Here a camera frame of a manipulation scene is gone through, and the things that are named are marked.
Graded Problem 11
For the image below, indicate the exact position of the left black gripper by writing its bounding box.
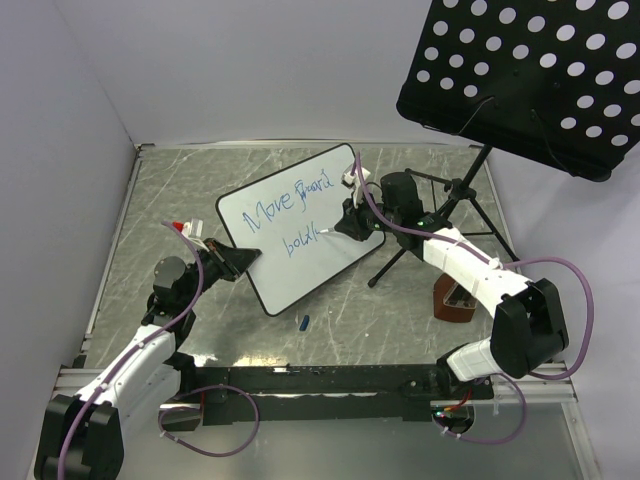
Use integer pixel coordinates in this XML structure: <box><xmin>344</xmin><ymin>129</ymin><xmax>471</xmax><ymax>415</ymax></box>
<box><xmin>180</xmin><ymin>237</ymin><xmax>261</xmax><ymax>306</ymax></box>

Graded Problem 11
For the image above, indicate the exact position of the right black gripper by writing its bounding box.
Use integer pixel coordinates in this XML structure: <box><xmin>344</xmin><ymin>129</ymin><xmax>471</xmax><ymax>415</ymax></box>
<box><xmin>335</xmin><ymin>189</ymin><xmax>400</xmax><ymax>242</ymax></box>

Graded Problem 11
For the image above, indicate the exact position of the white whiteboard black frame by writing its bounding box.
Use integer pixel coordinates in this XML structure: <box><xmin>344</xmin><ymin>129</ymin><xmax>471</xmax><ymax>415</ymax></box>
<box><xmin>216</xmin><ymin>144</ymin><xmax>385</xmax><ymax>317</ymax></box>

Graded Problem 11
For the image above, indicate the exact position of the blue marker cap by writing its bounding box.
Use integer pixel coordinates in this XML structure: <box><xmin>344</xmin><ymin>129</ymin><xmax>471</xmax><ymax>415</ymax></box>
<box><xmin>299</xmin><ymin>315</ymin><xmax>310</xmax><ymax>332</ymax></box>

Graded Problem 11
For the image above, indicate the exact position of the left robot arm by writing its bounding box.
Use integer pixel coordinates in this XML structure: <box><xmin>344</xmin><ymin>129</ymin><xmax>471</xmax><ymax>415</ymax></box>
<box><xmin>34</xmin><ymin>238</ymin><xmax>261</xmax><ymax>479</ymax></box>

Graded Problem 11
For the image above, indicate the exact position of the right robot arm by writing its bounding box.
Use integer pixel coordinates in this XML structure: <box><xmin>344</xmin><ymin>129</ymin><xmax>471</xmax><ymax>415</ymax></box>
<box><xmin>334</xmin><ymin>168</ymin><xmax>568</xmax><ymax>398</ymax></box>

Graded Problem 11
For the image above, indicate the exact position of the black perforated music stand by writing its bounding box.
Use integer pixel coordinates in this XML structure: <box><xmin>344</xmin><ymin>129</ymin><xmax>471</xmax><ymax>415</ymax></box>
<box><xmin>396</xmin><ymin>1</ymin><xmax>639</xmax><ymax>284</ymax></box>

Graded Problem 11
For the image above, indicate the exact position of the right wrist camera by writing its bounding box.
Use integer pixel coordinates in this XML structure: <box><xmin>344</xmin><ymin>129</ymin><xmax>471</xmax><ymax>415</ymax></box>
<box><xmin>341</xmin><ymin>164</ymin><xmax>363</xmax><ymax>209</ymax></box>

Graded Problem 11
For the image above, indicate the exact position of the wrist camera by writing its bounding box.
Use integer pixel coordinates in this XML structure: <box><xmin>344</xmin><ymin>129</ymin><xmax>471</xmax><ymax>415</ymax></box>
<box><xmin>341</xmin><ymin>164</ymin><xmax>363</xmax><ymax>209</ymax></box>
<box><xmin>171</xmin><ymin>218</ymin><xmax>203</xmax><ymax>238</ymax></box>

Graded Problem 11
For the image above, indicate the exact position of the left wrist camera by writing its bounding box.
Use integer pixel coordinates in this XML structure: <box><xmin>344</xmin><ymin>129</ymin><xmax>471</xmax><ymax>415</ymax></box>
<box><xmin>171</xmin><ymin>218</ymin><xmax>203</xmax><ymax>238</ymax></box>

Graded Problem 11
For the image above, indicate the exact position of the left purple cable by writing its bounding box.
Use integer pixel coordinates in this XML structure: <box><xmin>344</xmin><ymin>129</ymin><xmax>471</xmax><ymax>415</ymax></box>
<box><xmin>57</xmin><ymin>218</ymin><xmax>205</xmax><ymax>480</ymax></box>

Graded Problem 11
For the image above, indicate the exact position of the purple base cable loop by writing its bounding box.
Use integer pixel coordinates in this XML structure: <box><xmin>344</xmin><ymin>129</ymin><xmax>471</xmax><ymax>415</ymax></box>
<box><xmin>158</xmin><ymin>383</ymin><xmax>260</xmax><ymax>458</ymax></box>

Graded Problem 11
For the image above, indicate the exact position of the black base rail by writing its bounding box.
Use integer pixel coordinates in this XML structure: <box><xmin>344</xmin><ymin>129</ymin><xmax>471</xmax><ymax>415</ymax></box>
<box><xmin>163</xmin><ymin>364</ymin><xmax>494</xmax><ymax>426</ymax></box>

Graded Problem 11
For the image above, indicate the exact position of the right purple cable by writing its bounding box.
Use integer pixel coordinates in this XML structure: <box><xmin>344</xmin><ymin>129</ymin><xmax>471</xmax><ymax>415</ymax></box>
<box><xmin>352</xmin><ymin>151</ymin><xmax>595</xmax><ymax>380</ymax></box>

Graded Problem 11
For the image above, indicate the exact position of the aluminium frame rail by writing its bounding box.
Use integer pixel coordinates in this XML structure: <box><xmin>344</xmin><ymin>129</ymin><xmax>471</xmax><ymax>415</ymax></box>
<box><xmin>491</xmin><ymin>375</ymin><xmax>577</xmax><ymax>404</ymax></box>

